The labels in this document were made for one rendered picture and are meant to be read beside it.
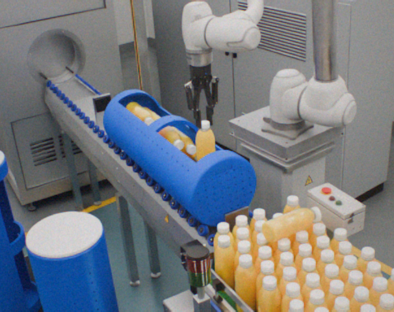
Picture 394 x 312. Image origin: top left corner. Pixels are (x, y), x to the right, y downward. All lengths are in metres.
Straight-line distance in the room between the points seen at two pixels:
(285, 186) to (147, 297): 1.18
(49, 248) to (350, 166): 2.32
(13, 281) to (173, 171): 1.19
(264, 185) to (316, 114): 0.46
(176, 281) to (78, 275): 1.45
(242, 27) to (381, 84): 2.13
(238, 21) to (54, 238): 0.98
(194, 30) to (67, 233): 0.84
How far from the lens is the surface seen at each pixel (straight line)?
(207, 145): 2.06
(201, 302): 1.61
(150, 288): 3.38
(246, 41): 1.78
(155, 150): 2.26
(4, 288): 2.99
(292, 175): 2.52
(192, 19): 1.89
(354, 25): 3.44
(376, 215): 3.99
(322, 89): 2.34
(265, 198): 2.67
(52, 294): 2.11
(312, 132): 2.57
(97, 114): 3.16
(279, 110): 2.50
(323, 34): 2.27
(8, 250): 2.87
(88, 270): 2.04
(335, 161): 3.76
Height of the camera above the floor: 2.17
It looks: 28 degrees down
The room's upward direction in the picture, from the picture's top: 4 degrees counter-clockwise
